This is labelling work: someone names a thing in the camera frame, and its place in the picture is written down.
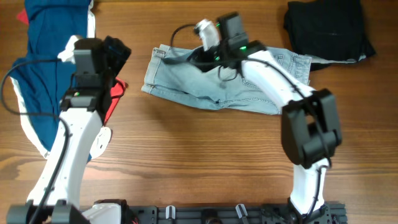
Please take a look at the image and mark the light blue denim shorts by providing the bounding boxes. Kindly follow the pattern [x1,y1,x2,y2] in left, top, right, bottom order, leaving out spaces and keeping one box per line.
[141,44,313,116]

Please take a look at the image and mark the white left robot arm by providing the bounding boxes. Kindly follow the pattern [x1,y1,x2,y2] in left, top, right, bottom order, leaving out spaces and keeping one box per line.
[6,35,134,223]

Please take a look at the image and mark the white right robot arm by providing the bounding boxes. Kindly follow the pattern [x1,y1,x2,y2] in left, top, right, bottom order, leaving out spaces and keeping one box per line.
[188,40,342,223]

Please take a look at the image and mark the white garment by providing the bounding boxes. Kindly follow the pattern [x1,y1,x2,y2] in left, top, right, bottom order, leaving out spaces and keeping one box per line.
[11,0,112,159]

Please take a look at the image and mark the dark blue shirt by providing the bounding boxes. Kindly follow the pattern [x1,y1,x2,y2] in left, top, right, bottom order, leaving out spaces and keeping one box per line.
[11,0,90,152]

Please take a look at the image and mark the black folded garment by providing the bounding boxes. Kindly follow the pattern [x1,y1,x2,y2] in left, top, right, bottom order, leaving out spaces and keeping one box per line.
[284,0,376,71]

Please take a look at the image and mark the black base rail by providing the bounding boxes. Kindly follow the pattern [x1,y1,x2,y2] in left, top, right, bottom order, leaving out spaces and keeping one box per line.
[126,202,348,224]

